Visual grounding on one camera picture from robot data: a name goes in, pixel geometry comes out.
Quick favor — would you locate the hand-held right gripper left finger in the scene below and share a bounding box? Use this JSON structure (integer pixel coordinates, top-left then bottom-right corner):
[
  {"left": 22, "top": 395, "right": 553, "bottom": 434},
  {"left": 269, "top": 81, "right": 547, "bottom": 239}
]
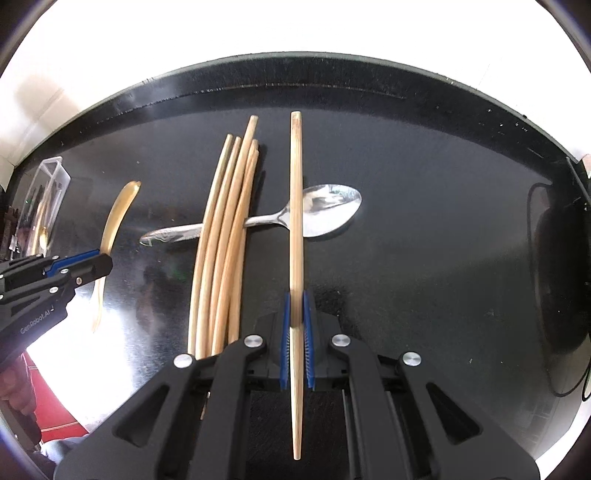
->
[{"left": 54, "top": 291, "right": 293, "bottom": 480}]

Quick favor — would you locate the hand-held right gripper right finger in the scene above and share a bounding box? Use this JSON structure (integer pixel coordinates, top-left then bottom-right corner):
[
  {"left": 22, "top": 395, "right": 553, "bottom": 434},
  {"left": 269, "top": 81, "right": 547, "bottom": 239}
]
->
[{"left": 302, "top": 291, "right": 542, "bottom": 480}]

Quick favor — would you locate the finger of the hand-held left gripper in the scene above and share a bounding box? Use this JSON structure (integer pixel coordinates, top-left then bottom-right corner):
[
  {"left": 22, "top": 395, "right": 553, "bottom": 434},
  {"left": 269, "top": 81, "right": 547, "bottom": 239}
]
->
[
  {"left": 45, "top": 249, "right": 102, "bottom": 278},
  {"left": 69, "top": 253, "right": 114, "bottom": 286}
]

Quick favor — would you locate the amber plastic spoon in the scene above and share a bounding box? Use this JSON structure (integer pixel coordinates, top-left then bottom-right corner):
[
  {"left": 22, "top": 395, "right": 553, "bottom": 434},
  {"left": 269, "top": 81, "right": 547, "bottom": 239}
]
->
[{"left": 91, "top": 181, "right": 142, "bottom": 333}]

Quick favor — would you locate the clear plastic container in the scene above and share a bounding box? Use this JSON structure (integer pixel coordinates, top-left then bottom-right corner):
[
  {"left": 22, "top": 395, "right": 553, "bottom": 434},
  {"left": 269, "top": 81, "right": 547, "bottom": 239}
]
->
[{"left": 7, "top": 156, "right": 71, "bottom": 259}]

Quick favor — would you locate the pile of wooden chopsticks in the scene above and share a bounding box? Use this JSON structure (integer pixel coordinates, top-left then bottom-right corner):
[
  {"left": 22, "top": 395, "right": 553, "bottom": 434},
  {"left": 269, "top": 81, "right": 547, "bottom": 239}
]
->
[{"left": 187, "top": 115, "right": 260, "bottom": 361}]

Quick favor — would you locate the single wooden chopstick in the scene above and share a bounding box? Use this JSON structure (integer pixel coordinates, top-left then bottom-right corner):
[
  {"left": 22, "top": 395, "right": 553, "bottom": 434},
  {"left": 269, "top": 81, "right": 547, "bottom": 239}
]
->
[{"left": 288, "top": 111, "right": 306, "bottom": 461}]

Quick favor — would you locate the large metal spoon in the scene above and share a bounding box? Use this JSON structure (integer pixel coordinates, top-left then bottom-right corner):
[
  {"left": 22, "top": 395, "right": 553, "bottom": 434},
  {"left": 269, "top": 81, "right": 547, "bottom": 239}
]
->
[{"left": 140, "top": 184, "right": 362, "bottom": 246}]

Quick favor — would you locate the person's left hand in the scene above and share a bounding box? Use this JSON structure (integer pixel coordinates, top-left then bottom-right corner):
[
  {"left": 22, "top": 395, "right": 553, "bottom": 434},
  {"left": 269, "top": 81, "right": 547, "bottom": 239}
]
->
[{"left": 0, "top": 350, "right": 42, "bottom": 448}]

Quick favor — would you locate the red panel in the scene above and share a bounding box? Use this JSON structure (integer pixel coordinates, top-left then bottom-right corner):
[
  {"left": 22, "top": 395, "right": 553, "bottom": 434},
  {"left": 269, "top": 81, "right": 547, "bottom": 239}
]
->
[{"left": 25, "top": 348, "right": 90, "bottom": 437}]

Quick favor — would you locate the round electric appliance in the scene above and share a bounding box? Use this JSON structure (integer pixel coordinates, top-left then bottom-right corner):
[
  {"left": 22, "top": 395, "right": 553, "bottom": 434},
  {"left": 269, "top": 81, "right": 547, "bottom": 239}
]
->
[{"left": 529, "top": 154, "right": 591, "bottom": 356}]

